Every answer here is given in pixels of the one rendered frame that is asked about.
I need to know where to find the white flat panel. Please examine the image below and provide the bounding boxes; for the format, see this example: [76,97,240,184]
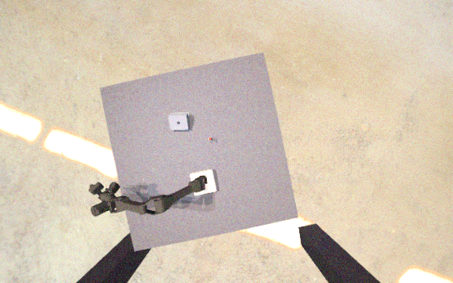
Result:
[168,112,190,130]

